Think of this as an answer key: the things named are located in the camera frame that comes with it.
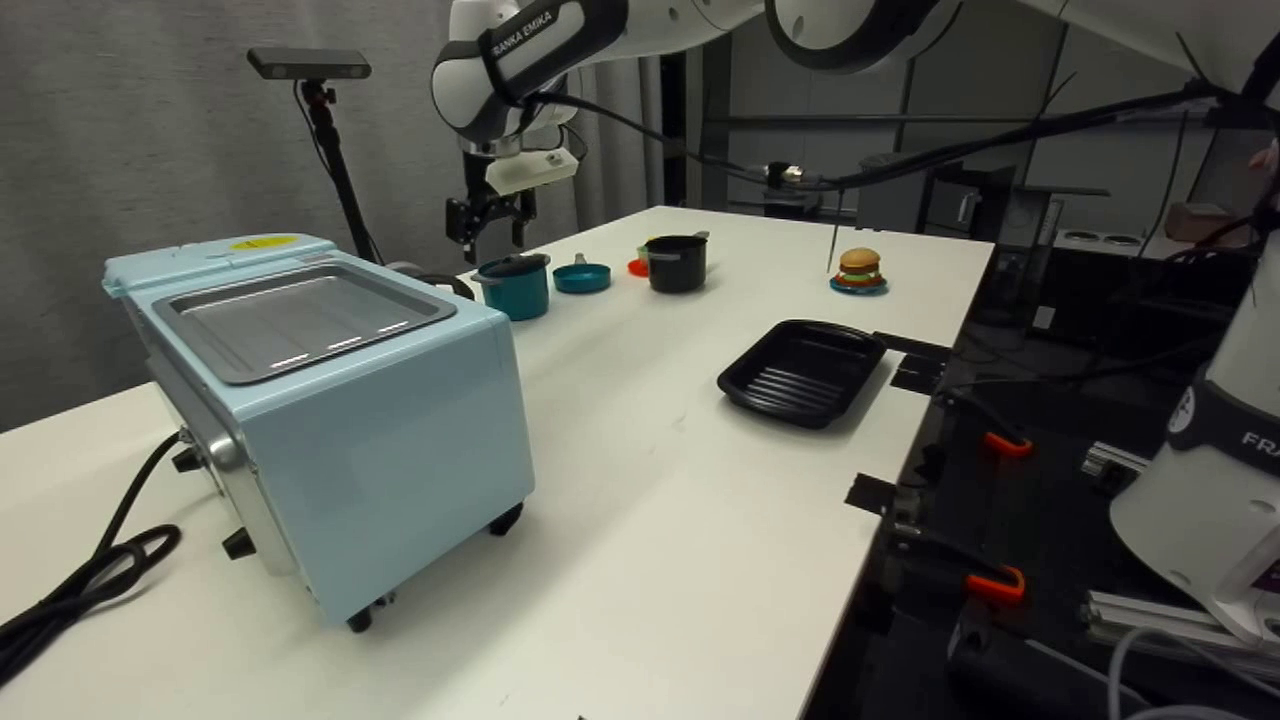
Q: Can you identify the silver aluminium rail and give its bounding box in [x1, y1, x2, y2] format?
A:
[1075, 582, 1280, 673]

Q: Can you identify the black perforated mounting table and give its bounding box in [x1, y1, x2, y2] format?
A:
[798, 236, 1280, 720]

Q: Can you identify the teal toy pot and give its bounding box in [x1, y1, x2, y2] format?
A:
[473, 257, 557, 325]

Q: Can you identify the black ridged grill pan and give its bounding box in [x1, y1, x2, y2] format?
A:
[712, 316, 891, 432]

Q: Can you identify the small blue plate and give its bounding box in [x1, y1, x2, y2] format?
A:
[830, 271, 898, 298]

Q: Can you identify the black camera bar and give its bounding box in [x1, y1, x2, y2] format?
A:
[245, 44, 378, 82]

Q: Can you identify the toy burger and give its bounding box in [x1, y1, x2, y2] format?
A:
[834, 242, 891, 292]

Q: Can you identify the black toy pot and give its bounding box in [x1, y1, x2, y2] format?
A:
[639, 231, 718, 296]

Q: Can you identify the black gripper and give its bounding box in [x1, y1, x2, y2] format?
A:
[443, 148, 539, 271]

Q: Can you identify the orange handled black clamp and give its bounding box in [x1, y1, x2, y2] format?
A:
[936, 389, 1042, 463]
[891, 518, 1032, 610]

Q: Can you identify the teal toy pan gray handle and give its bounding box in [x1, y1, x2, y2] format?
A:
[549, 248, 620, 298]

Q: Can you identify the black power cable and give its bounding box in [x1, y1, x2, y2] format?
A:
[0, 428, 193, 688]

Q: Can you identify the long black tape strip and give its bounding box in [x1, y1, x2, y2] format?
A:
[874, 327, 951, 358]

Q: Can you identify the black tripod stand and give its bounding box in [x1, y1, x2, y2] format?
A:
[294, 75, 387, 269]

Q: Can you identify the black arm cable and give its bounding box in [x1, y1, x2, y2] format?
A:
[531, 75, 1246, 193]

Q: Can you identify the light blue toaster oven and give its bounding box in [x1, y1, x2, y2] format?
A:
[102, 231, 539, 634]

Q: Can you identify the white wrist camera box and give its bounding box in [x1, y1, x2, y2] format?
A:
[482, 142, 585, 199]

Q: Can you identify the gray background cabinet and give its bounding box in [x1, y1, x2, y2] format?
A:
[918, 156, 1021, 242]

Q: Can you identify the gray cable bundle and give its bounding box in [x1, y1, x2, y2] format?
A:
[1102, 619, 1280, 720]

